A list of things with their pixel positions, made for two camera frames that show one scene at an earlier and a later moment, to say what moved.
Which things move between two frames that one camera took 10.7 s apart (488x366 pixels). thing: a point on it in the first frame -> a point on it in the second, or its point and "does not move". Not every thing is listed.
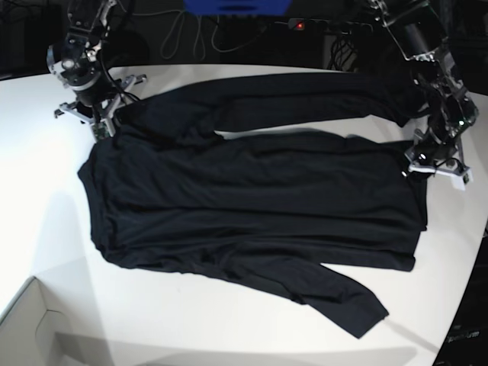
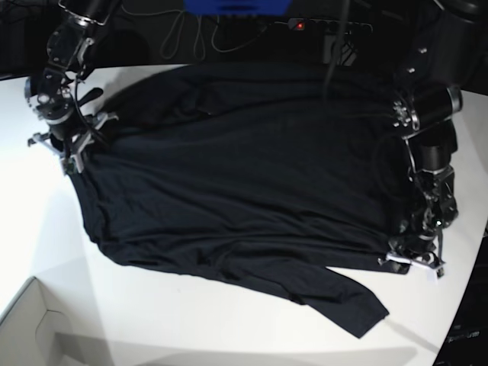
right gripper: x=428 y=154 -> x=416 y=249
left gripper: x=101 y=106 -> x=69 y=138
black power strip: x=330 y=25 does not move
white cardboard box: x=31 y=335 does not move
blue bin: x=232 y=8 does not move
